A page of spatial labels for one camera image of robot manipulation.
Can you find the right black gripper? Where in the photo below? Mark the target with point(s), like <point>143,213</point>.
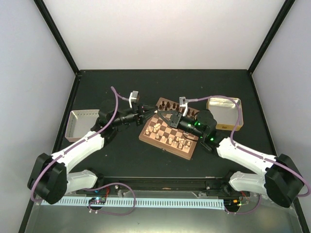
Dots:
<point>175,119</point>

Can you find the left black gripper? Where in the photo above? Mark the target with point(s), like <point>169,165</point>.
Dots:
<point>140,117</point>

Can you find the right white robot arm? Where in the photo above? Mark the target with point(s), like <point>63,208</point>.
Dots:
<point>275,176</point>

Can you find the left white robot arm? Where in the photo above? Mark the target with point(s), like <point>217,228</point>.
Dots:
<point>51,177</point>

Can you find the row of dark chess pieces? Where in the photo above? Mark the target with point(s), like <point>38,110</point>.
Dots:
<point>169,105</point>

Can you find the wooden chess board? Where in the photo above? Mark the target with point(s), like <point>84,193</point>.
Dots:
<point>156,119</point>

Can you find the silver metal tin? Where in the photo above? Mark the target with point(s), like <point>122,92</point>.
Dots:
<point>224,111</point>

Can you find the pink plastic tray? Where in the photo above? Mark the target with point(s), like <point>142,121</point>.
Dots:
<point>79,123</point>

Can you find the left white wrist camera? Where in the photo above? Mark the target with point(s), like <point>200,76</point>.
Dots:
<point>133,98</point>

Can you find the light blue slotted cable duct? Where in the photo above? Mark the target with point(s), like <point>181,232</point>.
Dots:
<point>142,202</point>

